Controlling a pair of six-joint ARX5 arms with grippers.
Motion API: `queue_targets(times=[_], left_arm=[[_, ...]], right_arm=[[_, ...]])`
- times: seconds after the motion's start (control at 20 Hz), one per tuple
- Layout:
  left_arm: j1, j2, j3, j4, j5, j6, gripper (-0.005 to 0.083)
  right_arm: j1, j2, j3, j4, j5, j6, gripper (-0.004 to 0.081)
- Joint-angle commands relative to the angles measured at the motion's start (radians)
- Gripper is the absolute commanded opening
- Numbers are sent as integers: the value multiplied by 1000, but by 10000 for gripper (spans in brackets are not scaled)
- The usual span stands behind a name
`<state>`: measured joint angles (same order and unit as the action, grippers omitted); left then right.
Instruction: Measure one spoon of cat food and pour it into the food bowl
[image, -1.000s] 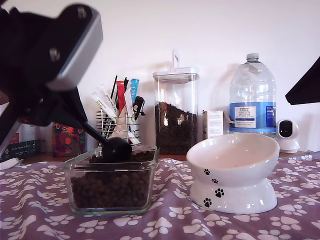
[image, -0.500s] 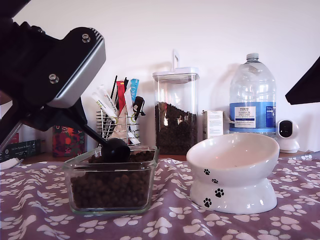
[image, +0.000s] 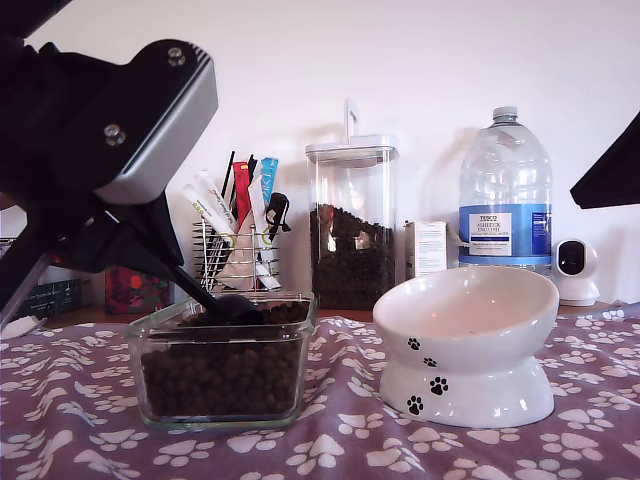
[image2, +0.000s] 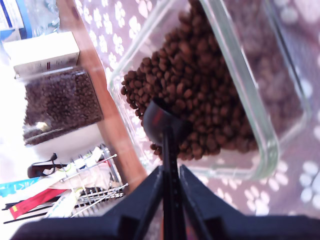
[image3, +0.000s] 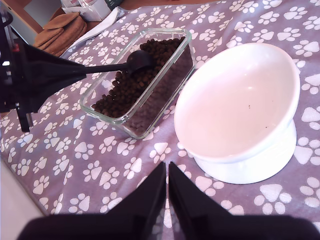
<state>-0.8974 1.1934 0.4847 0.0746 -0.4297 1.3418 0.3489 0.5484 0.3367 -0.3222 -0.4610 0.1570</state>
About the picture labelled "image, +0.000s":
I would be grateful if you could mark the purple paw print cloth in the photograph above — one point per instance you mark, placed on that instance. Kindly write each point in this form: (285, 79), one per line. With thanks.
(350, 450)

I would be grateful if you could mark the beige paper sachet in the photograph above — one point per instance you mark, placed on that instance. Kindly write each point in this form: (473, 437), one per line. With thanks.
(240, 265)

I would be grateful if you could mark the silver tin plain label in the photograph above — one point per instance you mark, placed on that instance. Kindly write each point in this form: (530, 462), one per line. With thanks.
(65, 275)

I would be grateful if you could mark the small white printed carton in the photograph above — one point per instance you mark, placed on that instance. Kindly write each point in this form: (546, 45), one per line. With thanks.
(427, 250)

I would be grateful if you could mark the black plastic measuring scoop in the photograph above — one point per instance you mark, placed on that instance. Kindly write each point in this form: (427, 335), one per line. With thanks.
(235, 312)

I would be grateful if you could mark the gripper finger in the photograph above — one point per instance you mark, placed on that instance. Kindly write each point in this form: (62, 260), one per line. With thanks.
(110, 250)
(615, 175)
(165, 230)

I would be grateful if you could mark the blue stick sachet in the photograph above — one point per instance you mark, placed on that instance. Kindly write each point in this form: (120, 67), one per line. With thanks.
(269, 175)

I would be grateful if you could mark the black straw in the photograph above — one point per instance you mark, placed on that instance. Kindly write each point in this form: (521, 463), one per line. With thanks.
(227, 175)
(253, 167)

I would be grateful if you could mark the plain white sachet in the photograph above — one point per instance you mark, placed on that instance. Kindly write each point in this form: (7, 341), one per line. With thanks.
(257, 205)

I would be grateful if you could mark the white dish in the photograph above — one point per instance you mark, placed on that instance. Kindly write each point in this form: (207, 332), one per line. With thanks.
(22, 327)

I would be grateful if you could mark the dark printed carton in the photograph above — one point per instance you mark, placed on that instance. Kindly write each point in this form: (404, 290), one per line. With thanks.
(50, 300)

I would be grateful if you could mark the white paw print cat bowl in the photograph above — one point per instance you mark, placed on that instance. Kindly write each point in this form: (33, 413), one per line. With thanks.
(465, 310)

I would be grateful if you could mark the small white round camera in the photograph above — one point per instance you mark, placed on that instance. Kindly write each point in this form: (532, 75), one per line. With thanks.
(575, 285)

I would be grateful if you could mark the tall clear white-lidded jar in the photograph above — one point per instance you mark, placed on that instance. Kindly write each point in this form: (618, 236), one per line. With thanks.
(350, 170)

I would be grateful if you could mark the black plastic clip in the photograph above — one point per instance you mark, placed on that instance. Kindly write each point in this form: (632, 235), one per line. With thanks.
(277, 210)

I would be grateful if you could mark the white sachet green print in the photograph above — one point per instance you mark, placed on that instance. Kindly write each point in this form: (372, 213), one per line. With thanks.
(202, 210)
(215, 197)

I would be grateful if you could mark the brown cat kibble pile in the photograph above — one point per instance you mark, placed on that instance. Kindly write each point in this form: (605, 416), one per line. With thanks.
(225, 375)
(350, 270)

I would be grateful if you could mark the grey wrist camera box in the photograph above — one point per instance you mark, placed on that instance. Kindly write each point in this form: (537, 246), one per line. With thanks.
(165, 125)

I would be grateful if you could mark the large clear water bottle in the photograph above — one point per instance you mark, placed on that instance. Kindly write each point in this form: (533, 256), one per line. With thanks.
(505, 170)

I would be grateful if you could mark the square glass food container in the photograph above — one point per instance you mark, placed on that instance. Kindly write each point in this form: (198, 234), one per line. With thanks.
(150, 400)

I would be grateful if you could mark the red stick sachet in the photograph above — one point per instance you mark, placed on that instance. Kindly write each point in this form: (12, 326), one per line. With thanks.
(243, 195)

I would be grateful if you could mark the floral tissue box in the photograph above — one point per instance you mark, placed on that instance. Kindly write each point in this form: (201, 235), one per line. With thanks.
(135, 292)

